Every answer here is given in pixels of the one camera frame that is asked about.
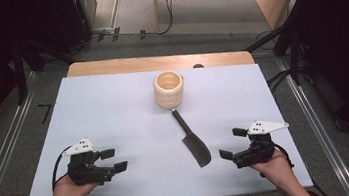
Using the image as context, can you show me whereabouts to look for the black hanging cable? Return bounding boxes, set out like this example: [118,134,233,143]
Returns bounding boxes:
[152,0,180,36]

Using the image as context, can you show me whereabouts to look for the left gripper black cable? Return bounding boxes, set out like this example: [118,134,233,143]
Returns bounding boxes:
[47,145,78,192]

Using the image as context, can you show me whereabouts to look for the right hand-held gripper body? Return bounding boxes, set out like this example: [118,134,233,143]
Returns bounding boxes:
[228,116,294,170]

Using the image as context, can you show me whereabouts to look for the cream ribbed cup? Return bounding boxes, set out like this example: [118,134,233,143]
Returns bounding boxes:
[150,69,188,111]

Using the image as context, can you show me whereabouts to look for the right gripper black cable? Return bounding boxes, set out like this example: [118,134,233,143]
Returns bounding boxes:
[272,139,296,171]

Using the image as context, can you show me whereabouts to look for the power strip with plugs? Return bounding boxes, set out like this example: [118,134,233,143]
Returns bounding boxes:
[92,24,123,44]

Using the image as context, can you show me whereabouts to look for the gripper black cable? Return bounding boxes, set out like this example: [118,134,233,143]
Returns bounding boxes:
[47,145,78,192]
[272,139,296,171]

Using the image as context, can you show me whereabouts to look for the wooden table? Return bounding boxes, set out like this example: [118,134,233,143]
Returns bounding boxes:
[65,40,256,88]

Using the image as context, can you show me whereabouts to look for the person's left hand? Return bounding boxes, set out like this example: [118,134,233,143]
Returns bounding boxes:
[49,171,100,196]

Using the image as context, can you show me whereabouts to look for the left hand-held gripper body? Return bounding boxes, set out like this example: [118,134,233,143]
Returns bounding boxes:
[61,134,117,190]

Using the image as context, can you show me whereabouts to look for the person's right hand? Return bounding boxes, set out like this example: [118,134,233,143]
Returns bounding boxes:
[248,146,296,187]

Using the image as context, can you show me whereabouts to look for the black floor cables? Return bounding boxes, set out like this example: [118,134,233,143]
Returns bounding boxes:
[254,26,300,95]

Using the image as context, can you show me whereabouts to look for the black metal stand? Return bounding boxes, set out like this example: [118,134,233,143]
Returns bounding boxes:
[238,0,333,93]
[7,31,81,106]

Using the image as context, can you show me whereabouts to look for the white board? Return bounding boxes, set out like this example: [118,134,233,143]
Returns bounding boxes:
[7,49,314,196]

